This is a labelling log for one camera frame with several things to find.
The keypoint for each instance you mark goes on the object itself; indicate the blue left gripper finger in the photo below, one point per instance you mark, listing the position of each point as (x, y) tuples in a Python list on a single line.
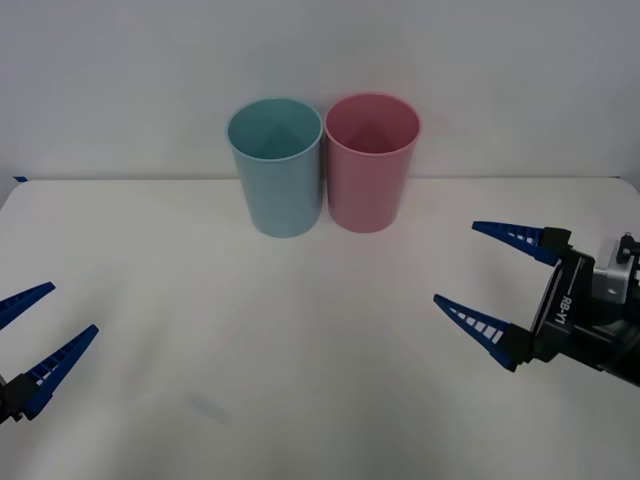
[(20, 302), (55, 372)]

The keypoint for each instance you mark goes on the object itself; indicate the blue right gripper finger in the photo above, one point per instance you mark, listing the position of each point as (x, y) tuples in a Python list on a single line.
[(492, 332), (530, 240)]

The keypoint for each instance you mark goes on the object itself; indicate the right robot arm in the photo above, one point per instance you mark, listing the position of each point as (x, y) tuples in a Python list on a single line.
[(622, 345)]

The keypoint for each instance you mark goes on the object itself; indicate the pale blue plastic bin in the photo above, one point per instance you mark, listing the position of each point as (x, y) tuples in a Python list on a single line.
[(282, 192)]

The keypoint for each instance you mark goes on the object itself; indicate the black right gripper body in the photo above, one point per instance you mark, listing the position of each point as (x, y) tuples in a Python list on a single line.
[(565, 315)]

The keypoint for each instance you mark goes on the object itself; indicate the pink plastic bin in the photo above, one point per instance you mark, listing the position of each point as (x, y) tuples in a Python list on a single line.
[(367, 190)]

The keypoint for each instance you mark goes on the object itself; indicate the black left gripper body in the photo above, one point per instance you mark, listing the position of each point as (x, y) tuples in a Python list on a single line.
[(3, 402)]

